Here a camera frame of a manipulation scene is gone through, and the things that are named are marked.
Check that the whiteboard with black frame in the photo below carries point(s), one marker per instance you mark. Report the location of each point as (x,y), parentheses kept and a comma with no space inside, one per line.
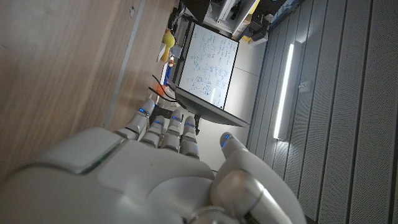
(208,62)

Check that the orange object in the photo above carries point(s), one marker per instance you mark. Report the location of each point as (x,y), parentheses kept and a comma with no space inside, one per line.
(161,90)

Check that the white ceiling sensor box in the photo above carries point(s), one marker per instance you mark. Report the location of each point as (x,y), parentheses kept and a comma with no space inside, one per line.
(305,86)

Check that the white shelf unit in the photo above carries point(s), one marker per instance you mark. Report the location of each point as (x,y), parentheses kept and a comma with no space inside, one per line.
(230,14)

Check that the small white oblong box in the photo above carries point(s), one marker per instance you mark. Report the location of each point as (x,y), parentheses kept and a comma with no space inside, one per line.
(161,54)

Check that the yellow-green toy apple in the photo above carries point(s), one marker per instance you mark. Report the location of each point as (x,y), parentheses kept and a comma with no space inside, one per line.
(169,40)

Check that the orange cube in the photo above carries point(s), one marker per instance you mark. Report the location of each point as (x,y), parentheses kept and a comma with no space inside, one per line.
(160,90)

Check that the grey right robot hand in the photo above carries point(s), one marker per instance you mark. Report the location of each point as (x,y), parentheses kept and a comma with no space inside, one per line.
(140,186)

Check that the long ceiling light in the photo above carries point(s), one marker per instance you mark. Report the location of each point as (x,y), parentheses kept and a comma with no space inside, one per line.
(284,93)

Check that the grey tape outline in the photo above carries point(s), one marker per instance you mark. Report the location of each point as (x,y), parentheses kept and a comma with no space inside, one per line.
(125,62)

